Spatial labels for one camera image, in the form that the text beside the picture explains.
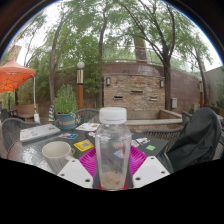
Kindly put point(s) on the grey wall box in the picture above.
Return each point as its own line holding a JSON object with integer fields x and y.
{"x": 174, "y": 103}

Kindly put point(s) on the blue sticker card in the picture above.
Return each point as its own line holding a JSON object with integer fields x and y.
{"x": 68, "y": 136}

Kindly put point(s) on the orange canopy tent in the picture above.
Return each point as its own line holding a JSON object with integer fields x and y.
{"x": 15, "y": 75}

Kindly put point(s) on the silver laptop with stickers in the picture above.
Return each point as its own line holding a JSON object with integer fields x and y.
{"x": 38, "y": 132}

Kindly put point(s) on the clear white-capped plastic bottle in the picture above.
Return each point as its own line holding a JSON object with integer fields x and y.
{"x": 112, "y": 150}

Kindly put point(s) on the black wall lamp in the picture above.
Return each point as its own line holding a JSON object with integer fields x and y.
{"x": 108, "y": 81}
{"x": 161, "y": 84}

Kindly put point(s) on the wooden lamp post, globe light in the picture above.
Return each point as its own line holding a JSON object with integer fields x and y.
{"x": 80, "y": 93}

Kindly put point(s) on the black laptop with stickers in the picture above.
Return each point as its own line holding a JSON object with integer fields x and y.
{"x": 150, "y": 143}

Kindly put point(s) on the blue yellow striped cone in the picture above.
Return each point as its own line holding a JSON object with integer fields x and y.
{"x": 51, "y": 114}

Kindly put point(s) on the white ribbed mug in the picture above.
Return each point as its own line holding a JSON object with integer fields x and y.
{"x": 56, "y": 156}

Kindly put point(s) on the white printed booklet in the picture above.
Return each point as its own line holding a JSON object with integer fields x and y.
{"x": 87, "y": 127}

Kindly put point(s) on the black backpack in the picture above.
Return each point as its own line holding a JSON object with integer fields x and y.
{"x": 196, "y": 140}

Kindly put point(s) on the wooden bench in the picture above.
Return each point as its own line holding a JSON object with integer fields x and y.
{"x": 25, "y": 111}

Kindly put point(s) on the green plant in blue pot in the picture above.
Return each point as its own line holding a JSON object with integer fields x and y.
{"x": 65, "y": 103}

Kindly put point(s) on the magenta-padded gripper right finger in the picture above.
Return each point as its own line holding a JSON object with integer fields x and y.
{"x": 150, "y": 171}

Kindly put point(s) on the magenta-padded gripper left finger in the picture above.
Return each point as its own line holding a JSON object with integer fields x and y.
{"x": 75, "y": 173}

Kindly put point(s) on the yellow square card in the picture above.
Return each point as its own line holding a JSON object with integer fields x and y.
{"x": 83, "y": 145}

